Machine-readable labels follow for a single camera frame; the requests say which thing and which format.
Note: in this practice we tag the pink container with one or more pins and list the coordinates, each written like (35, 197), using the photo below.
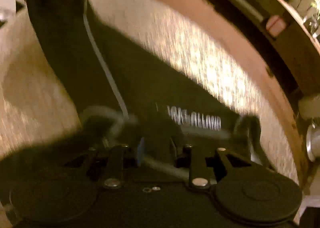
(275, 25)

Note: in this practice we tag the wooden cabinet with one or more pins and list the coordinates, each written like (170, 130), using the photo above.
(290, 43)

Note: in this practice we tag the small white plant pot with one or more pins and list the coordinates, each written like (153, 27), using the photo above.
(310, 106)

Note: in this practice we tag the white flat board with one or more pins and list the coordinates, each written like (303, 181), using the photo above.
(247, 5)

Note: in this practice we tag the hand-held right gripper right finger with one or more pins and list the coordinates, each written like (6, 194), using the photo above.
(174, 154)

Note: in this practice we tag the dark grey garment white seams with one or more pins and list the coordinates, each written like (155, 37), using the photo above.
(125, 68)

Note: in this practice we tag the floral lace tablecloth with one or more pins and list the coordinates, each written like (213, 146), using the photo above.
(200, 55)

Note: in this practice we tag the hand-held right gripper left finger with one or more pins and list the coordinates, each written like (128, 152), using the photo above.
(140, 151)

